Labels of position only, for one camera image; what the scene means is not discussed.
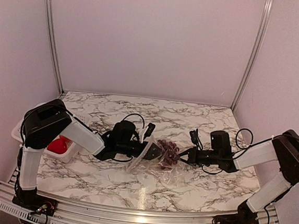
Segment purple fake grapes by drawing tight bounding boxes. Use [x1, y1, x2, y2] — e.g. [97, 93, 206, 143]
[157, 139, 180, 170]

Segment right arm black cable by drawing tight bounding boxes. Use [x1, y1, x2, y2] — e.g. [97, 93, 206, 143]
[201, 125, 255, 178]

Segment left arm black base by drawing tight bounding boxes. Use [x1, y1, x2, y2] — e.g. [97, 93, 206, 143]
[12, 186, 58, 216]

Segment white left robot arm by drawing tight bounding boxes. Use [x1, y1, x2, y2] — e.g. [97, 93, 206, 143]
[13, 99, 162, 214]

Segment clear zip top bag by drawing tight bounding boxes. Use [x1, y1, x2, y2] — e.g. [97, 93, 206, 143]
[126, 136, 186, 186]

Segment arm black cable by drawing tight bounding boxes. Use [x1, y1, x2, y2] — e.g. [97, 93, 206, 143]
[90, 109, 147, 164]
[201, 125, 255, 178]

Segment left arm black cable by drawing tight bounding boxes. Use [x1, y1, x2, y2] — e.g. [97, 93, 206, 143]
[90, 109, 147, 164]

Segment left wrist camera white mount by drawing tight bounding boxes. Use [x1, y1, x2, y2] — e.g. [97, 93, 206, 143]
[139, 123, 156, 143]

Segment aluminium front rail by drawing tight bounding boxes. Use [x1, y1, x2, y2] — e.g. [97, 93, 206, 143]
[0, 180, 289, 224]

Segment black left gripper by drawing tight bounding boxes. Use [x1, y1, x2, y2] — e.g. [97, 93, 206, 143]
[116, 139, 166, 162]

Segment left aluminium corner post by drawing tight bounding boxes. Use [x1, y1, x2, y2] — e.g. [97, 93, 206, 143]
[44, 0, 64, 96]

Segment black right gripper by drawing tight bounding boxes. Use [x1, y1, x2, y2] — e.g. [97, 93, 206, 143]
[175, 145, 221, 168]

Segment red fake pepper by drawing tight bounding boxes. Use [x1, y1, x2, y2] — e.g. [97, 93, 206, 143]
[47, 135, 70, 155]

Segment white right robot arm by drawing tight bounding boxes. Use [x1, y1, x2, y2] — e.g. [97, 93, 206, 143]
[180, 129, 299, 224]

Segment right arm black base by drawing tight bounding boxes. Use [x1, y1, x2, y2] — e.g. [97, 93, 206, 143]
[212, 200, 259, 224]

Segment aluminium corner post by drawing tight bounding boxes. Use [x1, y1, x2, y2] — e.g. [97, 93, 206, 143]
[231, 0, 274, 112]
[44, 0, 64, 96]

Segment right aluminium corner post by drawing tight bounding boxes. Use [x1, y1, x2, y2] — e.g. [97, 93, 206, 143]
[231, 0, 274, 112]

